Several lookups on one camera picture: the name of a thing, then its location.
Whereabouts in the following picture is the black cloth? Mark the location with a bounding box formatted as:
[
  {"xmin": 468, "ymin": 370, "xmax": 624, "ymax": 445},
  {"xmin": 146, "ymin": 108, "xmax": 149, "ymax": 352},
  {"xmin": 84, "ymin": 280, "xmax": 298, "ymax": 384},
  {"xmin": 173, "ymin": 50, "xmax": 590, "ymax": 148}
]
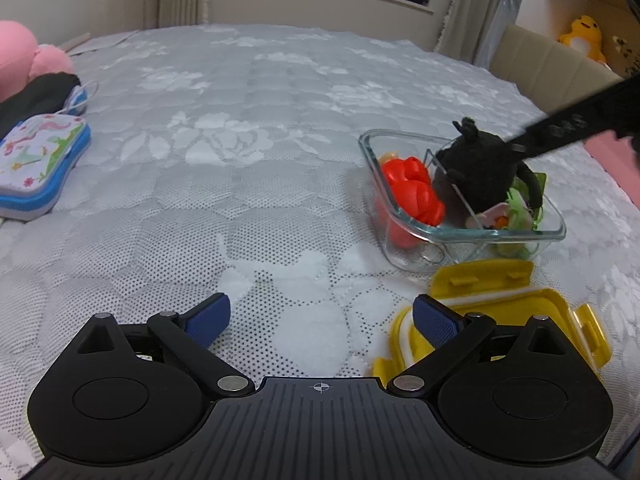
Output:
[{"xmin": 0, "ymin": 72, "xmax": 82, "ymax": 142}]

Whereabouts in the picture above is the sushi toy keychain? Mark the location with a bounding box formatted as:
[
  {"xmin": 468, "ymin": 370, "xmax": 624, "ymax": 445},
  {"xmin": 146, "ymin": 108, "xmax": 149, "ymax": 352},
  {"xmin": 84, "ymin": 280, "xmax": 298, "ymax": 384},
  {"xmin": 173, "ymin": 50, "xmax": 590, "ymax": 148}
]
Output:
[{"xmin": 466, "ymin": 201, "xmax": 512, "ymax": 230}]

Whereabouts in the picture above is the white paper sheet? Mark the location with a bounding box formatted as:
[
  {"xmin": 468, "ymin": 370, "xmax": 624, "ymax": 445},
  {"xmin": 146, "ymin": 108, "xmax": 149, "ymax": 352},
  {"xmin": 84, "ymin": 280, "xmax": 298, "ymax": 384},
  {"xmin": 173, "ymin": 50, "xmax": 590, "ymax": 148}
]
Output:
[{"xmin": 64, "ymin": 29, "xmax": 142, "ymax": 57}]

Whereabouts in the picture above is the yellow plush toy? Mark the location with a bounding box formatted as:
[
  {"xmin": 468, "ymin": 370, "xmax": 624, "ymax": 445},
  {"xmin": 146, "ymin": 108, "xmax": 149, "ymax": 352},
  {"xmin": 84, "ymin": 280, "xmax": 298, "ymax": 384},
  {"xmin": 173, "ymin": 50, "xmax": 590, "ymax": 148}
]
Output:
[{"xmin": 557, "ymin": 15, "xmax": 609, "ymax": 65}]

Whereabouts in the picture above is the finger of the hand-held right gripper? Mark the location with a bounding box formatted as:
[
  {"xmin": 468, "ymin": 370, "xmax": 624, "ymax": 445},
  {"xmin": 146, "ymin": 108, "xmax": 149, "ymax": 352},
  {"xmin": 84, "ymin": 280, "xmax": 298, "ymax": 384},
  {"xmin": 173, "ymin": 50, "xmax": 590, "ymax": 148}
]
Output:
[{"xmin": 509, "ymin": 76, "xmax": 640, "ymax": 157}]

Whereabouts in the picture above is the grey patterned mattress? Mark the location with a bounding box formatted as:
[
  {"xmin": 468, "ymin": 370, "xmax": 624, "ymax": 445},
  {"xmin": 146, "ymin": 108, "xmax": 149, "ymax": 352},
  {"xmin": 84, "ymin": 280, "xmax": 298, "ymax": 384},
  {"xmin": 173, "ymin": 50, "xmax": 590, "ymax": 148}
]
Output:
[{"xmin": 0, "ymin": 22, "xmax": 640, "ymax": 463}]

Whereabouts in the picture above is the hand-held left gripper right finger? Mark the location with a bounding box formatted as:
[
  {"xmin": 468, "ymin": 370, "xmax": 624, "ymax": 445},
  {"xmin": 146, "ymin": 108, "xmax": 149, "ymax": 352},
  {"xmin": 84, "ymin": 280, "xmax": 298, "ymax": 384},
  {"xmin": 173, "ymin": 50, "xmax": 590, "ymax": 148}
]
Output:
[{"xmin": 387, "ymin": 294, "xmax": 568, "ymax": 398}]

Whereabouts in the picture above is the printed blue pencil case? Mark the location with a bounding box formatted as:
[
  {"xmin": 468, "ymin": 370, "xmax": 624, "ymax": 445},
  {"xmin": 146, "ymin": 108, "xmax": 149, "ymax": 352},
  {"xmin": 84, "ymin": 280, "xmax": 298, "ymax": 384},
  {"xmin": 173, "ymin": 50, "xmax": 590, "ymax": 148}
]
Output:
[{"xmin": 0, "ymin": 113, "xmax": 93, "ymax": 221}]

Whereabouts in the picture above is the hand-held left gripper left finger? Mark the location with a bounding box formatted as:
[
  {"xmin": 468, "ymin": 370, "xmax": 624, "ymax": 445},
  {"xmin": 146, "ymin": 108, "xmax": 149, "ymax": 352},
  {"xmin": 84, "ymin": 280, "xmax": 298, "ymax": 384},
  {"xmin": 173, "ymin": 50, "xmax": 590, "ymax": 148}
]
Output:
[{"xmin": 75, "ymin": 294, "xmax": 256, "ymax": 401}]

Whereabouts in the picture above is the beige padded headboard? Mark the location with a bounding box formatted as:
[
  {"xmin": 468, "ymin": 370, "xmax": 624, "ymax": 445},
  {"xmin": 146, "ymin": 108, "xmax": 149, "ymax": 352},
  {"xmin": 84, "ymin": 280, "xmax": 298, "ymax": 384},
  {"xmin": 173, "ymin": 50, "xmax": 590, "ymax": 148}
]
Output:
[{"xmin": 489, "ymin": 24, "xmax": 626, "ymax": 117}]

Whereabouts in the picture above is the pink pillow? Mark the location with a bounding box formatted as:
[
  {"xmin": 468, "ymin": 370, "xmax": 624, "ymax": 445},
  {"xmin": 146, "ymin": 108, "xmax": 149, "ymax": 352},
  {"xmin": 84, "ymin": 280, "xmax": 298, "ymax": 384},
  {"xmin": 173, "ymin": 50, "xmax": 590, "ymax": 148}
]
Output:
[{"xmin": 584, "ymin": 131, "xmax": 640, "ymax": 197}]

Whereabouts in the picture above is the red doll keychain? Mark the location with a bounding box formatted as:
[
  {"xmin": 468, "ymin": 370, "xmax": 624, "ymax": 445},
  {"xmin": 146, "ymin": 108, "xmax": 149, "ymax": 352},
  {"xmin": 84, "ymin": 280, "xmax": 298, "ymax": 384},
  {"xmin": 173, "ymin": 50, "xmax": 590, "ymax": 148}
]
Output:
[{"xmin": 378, "ymin": 156, "xmax": 447, "ymax": 266}]

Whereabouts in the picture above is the black plush toy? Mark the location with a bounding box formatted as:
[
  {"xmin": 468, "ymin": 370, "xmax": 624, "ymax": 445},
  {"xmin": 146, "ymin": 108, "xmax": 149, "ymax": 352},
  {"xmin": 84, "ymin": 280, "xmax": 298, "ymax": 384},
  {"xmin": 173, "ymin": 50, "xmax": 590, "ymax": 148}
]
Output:
[{"xmin": 431, "ymin": 117, "xmax": 547, "ymax": 217}]

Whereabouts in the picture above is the yellow container lid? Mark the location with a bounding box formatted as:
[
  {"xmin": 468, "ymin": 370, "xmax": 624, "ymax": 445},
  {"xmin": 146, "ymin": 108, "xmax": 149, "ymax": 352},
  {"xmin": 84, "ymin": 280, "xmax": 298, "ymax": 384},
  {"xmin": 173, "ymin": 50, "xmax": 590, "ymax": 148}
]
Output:
[{"xmin": 370, "ymin": 259, "xmax": 614, "ymax": 377}]

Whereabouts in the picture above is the blue white small case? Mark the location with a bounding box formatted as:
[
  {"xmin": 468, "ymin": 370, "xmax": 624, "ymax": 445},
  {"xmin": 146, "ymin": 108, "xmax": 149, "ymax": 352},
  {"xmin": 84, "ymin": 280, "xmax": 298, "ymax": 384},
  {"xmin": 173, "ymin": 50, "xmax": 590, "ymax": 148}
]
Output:
[{"xmin": 64, "ymin": 82, "xmax": 99, "ymax": 117}]

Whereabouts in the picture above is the green paper tag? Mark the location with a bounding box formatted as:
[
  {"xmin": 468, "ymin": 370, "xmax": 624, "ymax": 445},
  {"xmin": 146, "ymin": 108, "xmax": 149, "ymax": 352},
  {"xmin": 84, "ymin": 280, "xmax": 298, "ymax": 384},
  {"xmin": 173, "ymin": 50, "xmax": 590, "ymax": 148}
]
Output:
[{"xmin": 502, "ymin": 174, "xmax": 549, "ymax": 233}]

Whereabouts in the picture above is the clear glass divided container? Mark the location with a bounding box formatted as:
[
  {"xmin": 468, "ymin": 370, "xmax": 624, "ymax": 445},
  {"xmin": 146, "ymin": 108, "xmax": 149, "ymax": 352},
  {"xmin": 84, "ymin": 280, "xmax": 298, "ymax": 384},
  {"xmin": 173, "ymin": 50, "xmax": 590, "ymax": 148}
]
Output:
[{"xmin": 358, "ymin": 129, "xmax": 567, "ymax": 274}]

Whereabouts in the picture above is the pink plush toy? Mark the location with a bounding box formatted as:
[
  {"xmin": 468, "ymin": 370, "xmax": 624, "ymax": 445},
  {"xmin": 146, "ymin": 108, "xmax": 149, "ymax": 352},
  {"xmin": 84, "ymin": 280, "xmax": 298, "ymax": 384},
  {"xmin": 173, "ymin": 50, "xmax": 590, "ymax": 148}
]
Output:
[{"xmin": 0, "ymin": 20, "xmax": 76, "ymax": 104}]

